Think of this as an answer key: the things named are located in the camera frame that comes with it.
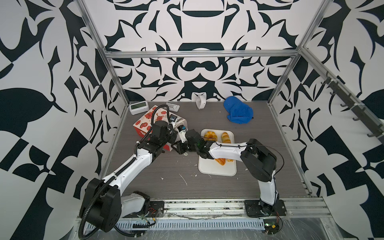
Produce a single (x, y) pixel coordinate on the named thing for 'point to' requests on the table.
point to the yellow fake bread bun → (210, 136)
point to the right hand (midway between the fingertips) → (172, 145)
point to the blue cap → (239, 113)
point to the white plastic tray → (211, 167)
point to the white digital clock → (137, 108)
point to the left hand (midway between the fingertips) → (172, 125)
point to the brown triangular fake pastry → (221, 161)
